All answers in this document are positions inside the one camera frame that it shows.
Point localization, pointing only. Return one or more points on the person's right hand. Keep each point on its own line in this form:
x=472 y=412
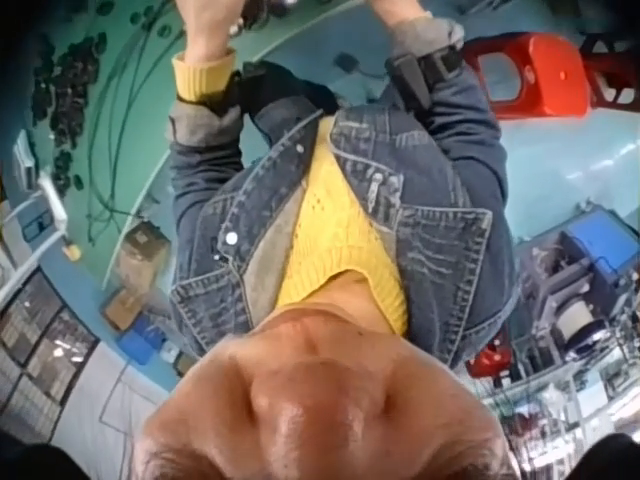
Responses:
x=395 y=10

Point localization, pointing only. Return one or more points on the person's left hand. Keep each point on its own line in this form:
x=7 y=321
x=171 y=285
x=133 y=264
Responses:
x=207 y=27

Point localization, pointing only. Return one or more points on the silver and black metal part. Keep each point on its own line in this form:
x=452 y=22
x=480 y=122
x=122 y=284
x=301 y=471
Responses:
x=250 y=17

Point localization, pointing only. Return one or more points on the scattered black round parts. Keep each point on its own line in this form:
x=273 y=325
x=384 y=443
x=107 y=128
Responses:
x=150 y=17

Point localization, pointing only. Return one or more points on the heap of black parts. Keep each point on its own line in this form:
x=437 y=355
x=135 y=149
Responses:
x=70 y=100

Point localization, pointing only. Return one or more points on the red plastic stool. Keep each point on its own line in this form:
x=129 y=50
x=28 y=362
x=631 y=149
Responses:
x=545 y=75
x=489 y=359
x=612 y=70

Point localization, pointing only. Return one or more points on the brown cardboard box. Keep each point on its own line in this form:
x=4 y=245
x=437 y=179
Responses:
x=145 y=250
x=122 y=307

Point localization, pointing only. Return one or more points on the small yellow box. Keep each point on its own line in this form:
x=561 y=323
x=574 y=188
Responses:
x=73 y=251

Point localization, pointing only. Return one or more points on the blue plastic crate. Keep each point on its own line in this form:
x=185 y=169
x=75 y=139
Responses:
x=139 y=342

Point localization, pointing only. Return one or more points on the grey machine rack with blue bin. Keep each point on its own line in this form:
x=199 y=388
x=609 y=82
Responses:
x=585 y=280

